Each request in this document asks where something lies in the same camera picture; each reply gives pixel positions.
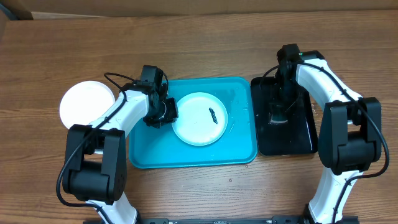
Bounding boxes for light blue plate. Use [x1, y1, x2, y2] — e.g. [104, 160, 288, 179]
[172, 92, 228, 146]

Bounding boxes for white plate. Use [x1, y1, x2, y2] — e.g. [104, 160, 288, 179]
[59, 81, 115, 129]

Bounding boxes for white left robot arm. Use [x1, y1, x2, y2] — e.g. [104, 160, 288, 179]
[56, 90, 177, 223]

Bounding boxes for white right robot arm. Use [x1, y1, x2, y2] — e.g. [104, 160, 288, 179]
[251, 44, 389, 223]

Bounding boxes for black rectangular tray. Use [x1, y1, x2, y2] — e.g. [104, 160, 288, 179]
[251, 77, 318, 156]

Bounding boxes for teal plastic tray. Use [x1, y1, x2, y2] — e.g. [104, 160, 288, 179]
[129, 77, 257, 169]

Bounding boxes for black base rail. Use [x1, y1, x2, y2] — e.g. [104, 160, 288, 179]
[83, 215, 360, 224]

